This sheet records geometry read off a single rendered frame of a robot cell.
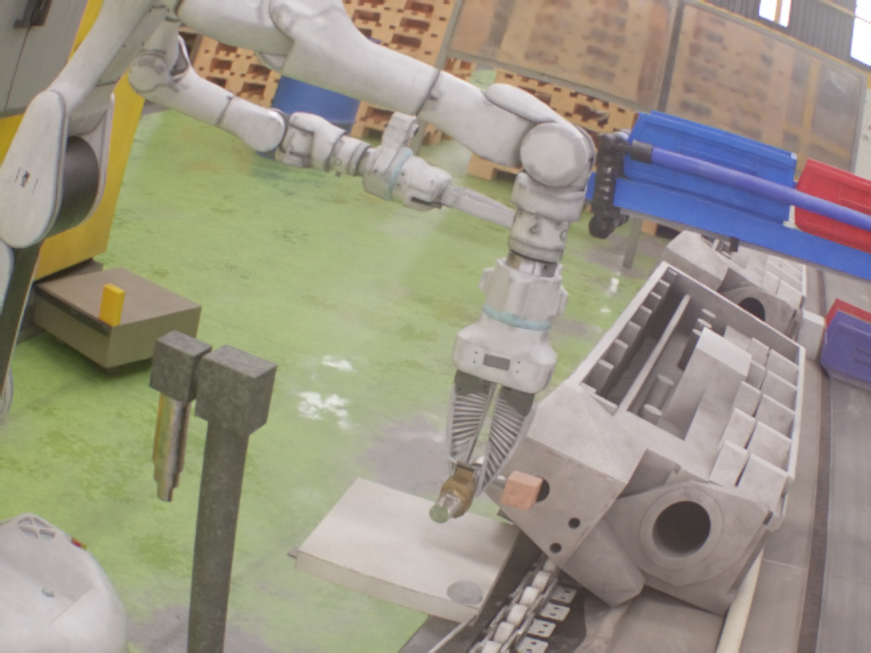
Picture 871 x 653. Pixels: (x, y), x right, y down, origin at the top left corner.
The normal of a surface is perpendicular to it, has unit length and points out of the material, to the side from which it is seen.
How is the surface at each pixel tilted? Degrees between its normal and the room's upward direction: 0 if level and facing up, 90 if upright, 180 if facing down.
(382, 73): 80
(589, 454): 38
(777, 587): 0
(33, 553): 73
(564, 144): 83
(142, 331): 90
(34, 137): 90
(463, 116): 95
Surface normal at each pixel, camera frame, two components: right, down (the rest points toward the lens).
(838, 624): 0.25, -0.94
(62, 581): -0.14, -0.07
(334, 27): 0.49, -0.25
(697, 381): 0.11, -0.48
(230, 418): -0.26, 0.19
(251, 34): -0.11, 0.84
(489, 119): 0.00, 0.29
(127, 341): 0.86, 0.33
